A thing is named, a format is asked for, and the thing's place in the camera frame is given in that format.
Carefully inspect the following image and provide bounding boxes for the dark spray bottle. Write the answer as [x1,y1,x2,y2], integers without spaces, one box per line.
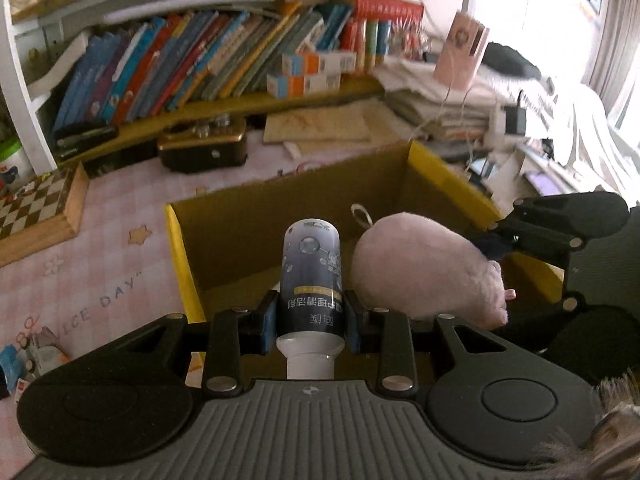
[277,218,346,380]

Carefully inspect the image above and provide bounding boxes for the pink plush toy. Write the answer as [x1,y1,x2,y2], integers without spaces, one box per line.
[349,212,515,330]

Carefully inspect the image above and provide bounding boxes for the blue plastic packet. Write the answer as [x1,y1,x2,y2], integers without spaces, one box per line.
[0,344,27,399]

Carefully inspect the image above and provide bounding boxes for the yellow cardboard box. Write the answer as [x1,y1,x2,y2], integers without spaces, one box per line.
[162,138,566,391]

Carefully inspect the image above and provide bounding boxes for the pink checked tablecloth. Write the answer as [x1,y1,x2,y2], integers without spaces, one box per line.
[0,129,417,478]

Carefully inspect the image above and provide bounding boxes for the stack of papers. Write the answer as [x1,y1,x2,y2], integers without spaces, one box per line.
[372,60,506,141]

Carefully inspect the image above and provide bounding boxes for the dark brown wooden case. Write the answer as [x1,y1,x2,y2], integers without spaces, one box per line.
[157,113,247,174]

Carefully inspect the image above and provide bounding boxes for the wooden chess board box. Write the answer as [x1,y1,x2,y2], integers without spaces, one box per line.
[0,164,89,266]

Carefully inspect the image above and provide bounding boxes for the orange white medicine boxes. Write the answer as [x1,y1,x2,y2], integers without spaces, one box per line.
[266,51,357,99]

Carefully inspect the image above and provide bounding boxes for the row of books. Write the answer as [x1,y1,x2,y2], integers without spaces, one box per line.
[52,0,423,136]

